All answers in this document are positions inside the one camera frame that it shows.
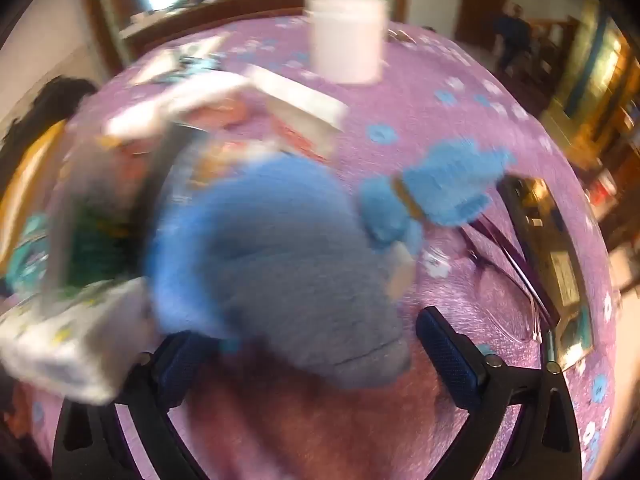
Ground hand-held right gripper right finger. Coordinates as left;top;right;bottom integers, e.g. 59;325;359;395
415;305;583;480

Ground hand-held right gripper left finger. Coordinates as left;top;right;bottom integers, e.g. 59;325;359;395
52;332;211;480

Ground white floral tissue packet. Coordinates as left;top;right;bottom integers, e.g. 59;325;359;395
0;277;151;406

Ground blue plush towel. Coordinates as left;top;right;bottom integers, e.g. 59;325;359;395
142;152;413;391

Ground yellow snack bag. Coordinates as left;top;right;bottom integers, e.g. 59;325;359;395
0;122;68;271

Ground black furry object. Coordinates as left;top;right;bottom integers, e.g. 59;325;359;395
2;76;98;151

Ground white paper sheet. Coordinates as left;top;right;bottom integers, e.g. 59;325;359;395
132;35;226;86

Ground gold rectangular box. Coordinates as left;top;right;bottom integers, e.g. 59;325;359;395
502;175;596;368

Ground small blue cloth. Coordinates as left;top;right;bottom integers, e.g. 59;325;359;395
357;137;516;251

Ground white wet wipe packet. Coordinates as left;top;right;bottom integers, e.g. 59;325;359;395
247;65;348;158

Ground wooden glass cabinet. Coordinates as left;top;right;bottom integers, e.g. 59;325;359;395
82;0;416;68

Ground white plastic jar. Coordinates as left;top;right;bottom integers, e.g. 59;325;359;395
304;0;388;85

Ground brown wooden door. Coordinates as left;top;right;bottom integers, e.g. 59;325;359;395
457;0;513;51

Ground purple frame eyeglasses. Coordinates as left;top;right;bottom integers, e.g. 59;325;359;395
460;220;556;341

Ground gold metal frame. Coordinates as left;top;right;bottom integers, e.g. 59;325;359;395
550;0;640;126

